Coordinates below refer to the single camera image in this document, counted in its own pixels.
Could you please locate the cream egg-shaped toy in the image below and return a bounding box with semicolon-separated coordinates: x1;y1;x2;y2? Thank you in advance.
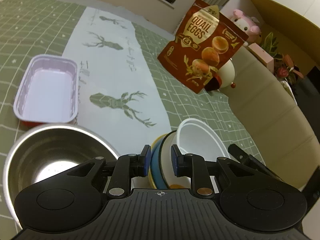
217;59;237;89

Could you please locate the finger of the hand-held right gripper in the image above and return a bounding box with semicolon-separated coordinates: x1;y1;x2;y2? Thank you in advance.
228;144;283;181

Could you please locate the yellow-rimmed ceramic bowl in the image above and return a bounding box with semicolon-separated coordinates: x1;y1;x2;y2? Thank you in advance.
147;140;160;189

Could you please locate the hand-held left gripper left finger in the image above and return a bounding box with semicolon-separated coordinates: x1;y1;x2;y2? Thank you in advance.
67;144;151;198

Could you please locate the blue enamel bowl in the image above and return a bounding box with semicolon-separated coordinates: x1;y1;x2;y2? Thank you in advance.
150;131;193;190

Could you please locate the brown snack bag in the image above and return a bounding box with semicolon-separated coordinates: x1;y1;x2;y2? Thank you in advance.
157;0;249;94

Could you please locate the potted plant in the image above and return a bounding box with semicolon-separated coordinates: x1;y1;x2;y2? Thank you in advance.
260;31;304;83

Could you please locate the pink plush toy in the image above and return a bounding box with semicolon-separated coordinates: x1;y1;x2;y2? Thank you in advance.
230;9;262;46

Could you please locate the stainless steel bowl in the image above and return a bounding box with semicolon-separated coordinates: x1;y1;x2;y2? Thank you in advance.
2;123;121;227

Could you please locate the beige padded headboard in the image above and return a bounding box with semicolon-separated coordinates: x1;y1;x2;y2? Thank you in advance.
225;44;316;188

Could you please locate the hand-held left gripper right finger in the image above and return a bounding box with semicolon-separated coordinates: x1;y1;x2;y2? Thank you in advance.
171;144;253;198

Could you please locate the dark red round object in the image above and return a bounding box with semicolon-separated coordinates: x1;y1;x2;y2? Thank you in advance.
205;75;223;92

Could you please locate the pink box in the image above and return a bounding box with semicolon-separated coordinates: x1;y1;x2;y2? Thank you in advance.
247;42;274;72

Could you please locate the white round plastic container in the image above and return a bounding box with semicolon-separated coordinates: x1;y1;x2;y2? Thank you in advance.
176;118;229;179

